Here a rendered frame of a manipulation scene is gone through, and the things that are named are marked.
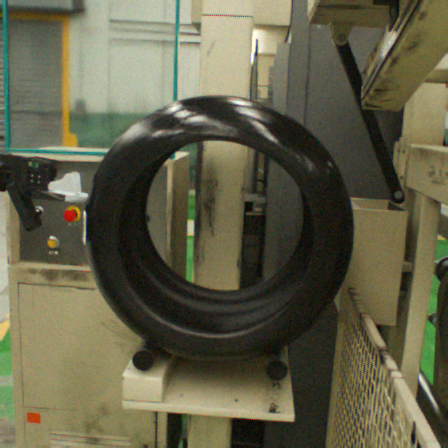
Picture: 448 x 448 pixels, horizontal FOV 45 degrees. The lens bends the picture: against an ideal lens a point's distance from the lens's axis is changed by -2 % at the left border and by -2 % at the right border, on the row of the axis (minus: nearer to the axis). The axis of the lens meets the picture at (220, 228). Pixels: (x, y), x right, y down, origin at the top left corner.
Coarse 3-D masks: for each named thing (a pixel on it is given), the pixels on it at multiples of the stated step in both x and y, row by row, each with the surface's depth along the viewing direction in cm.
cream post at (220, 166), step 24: (216, 0) 132; (240, 0) 132; (216, 24) 133; (240, 24) 133; (216, 48) 135; (240, 48) 134; (216, 72) 136; (240, 72) 135; (240, 96) 137; (216, 144) 139; (240, 144) 139; (216, 168) 141; (240, 168) 140; (216, 192) 142; (240, 192) 141; (216, 216) 143; (240, 216) 143; (216, 240) 144; (240, 240) 144; (216, 264) 146; (240, 264) 146; (216, 288) 147; (192, 432) 156; (216, 432) 156
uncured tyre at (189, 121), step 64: (128, 128) 108; (192, 128) 101; (256, 128) 101; (128, 192) 106; (320, 192) 102; (128, 256) 133; (320, 256) 104; (128, 320) 111; (192, 320) 133; (256, 320) 132
